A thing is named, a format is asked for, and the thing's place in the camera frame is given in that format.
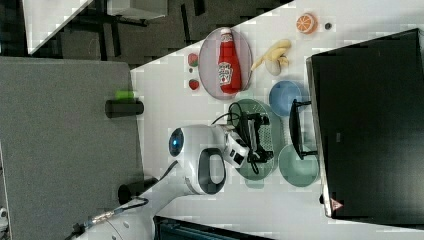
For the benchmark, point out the lower black cylinder post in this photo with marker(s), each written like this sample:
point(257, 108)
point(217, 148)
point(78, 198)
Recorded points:
point(126, 192)

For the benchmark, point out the orange slice toy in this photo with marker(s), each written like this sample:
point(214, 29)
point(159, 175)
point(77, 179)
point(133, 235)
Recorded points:
point(306, 23)

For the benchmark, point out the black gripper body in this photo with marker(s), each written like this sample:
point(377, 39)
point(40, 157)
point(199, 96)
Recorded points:
point(250, 124)

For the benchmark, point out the peeled banana toy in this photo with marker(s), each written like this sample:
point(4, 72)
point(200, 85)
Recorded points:
point(275, 57)

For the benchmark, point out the blue bowl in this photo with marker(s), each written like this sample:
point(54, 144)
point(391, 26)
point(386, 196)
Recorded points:
point(282, 95)

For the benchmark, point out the whole strawberry toy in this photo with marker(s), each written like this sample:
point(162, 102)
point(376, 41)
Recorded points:
point(194, 84)

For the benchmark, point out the grey round plate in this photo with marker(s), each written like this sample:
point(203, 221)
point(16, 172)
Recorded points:
point(208, 63)

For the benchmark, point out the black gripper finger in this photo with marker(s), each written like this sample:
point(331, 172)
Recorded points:
point(261, 119)
point(262, 156)

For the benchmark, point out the green cylinder object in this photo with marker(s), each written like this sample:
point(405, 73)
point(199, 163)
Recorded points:
point(124, 94)

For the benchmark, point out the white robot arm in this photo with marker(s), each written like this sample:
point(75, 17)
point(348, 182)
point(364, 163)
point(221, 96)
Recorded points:
point(201, 154)

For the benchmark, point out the black cylinder post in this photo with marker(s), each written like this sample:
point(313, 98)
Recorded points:
point(126, 192)
point(123, 108)

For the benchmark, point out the black toaster oven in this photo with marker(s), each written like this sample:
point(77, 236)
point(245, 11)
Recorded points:
point(368, 116)

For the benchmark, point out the red ketchup bottle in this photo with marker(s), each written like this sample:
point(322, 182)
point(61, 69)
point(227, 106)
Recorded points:
point(229, 72)

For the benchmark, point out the green plastic strainer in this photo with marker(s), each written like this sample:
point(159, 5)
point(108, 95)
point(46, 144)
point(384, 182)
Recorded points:
point(275, 143)

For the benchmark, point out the upper black cylinder post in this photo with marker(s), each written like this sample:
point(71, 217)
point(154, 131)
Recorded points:
point(123, 108)

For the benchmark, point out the half strawberry toy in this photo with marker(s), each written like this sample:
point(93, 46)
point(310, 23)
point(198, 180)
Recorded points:
point(193, 60)

